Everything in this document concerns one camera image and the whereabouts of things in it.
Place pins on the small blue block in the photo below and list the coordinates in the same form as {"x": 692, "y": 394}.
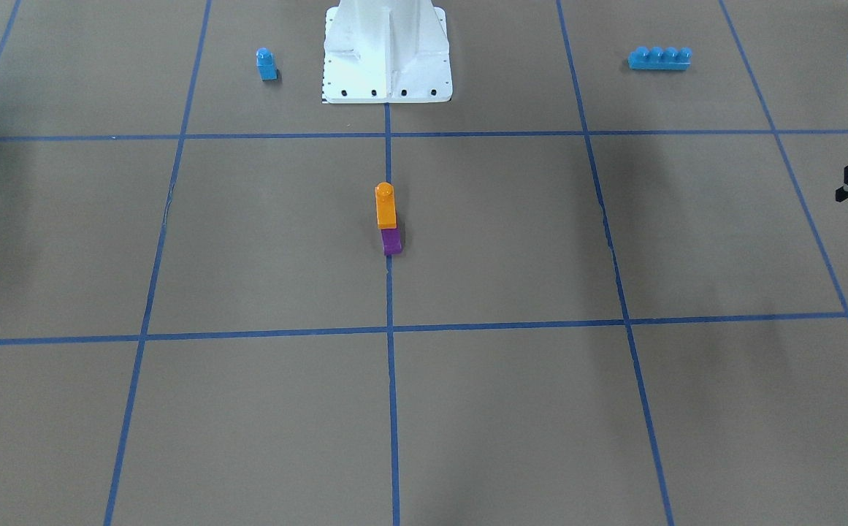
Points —
{"x": 266, "y": 65}

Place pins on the orange trapezoid block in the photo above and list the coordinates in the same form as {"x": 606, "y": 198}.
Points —
{"x": 385, "y": 206}

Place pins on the long blue four-stud block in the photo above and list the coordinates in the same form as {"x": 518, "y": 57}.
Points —
{"x": 660, "y": 59}

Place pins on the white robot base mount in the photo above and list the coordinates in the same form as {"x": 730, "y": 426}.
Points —
{"x": 386, "y": 52}

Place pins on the purple trapezoid block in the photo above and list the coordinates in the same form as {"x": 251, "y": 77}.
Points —
{"x": 391, "y": 241}

